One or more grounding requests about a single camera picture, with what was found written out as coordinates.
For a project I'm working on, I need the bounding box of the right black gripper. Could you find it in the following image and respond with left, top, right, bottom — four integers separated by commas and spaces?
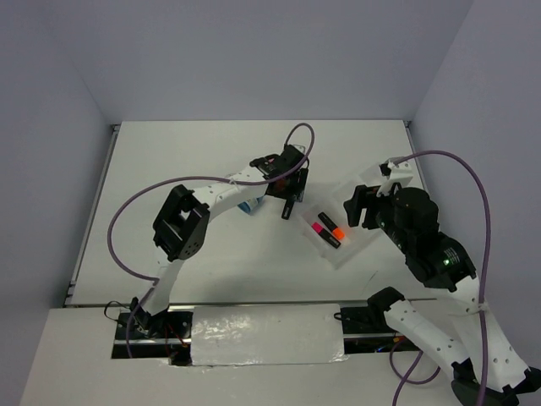
342, 182, 411, 250

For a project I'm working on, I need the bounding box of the blue cap highlighter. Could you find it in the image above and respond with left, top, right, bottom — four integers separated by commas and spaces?
281, 195, 303, 220

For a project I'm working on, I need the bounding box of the orange cap highlighter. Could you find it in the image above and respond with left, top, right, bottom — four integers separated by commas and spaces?
318, 211, 346, 241

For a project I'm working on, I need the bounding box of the pink cap highlighter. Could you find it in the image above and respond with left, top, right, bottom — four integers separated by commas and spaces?
311, 222, 341, 249

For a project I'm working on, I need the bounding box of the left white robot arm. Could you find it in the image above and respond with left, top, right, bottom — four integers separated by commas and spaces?
130, 145, 308, 337

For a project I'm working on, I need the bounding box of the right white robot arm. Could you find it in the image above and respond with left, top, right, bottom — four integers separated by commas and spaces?
344, 184, 540, 405

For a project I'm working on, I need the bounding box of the tilted blue tape roll tub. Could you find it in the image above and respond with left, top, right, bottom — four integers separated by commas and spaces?
238, 196, 264, 215

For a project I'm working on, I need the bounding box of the translucent white compartment tray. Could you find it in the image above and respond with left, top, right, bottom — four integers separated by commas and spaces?
296, 164, 388, 269

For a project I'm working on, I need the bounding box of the white foil front panel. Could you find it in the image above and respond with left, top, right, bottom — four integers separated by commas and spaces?
190, 304, 347, 366

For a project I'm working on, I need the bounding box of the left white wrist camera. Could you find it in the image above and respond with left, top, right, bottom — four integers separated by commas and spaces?
292, 144, 307, 155

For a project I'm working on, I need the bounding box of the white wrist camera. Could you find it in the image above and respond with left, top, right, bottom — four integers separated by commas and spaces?
377, 160, 413, 197
292, 144, 307, 155

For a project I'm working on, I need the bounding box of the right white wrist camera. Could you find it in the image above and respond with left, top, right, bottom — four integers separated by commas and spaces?
377, 160, 413, 197

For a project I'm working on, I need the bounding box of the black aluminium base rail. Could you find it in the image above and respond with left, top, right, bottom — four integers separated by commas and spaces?
111, 303, 400, 367

